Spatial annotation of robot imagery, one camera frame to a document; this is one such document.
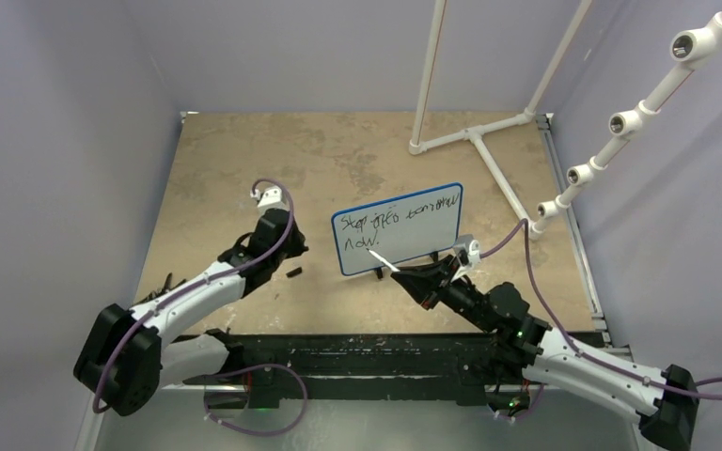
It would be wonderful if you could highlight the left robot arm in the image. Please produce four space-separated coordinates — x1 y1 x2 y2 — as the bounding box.
73 208 308 416

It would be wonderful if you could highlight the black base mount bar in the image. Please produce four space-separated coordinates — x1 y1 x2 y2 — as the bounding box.
186 333 522 409

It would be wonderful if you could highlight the white PVC pipe frame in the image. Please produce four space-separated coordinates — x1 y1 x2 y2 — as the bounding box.
408 0 593 240

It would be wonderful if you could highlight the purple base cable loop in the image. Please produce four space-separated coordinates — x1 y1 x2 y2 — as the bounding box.
203 362 308 437

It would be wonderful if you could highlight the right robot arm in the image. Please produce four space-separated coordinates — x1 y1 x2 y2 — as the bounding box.
391 257 698 450

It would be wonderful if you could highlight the blue framed whiteboard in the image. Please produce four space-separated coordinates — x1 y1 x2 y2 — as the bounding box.
331 182 464 276

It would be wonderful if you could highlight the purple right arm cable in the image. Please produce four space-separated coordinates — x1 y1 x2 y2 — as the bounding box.
479 219 722 401

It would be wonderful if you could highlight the black pliers tool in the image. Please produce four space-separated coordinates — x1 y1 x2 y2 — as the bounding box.
146 272 187 301

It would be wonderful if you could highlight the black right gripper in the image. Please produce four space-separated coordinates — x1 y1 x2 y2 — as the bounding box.
391 255 494 334

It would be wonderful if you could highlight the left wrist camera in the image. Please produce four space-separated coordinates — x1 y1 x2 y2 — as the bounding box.
250 186 289 215

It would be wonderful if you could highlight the white PVC pipe with fittings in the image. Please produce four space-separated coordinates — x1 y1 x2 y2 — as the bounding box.
532 9 722 233

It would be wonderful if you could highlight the black marker cap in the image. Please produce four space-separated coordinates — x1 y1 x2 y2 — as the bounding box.
286 267 303 278

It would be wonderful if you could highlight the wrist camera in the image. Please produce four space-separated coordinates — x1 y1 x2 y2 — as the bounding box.
250 186 289 215
452 234 480 270

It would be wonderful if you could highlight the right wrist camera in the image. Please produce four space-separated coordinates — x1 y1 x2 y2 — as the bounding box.
452 234 480 270

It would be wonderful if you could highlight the white marker pen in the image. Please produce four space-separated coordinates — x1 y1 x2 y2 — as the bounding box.
367 249 400 272

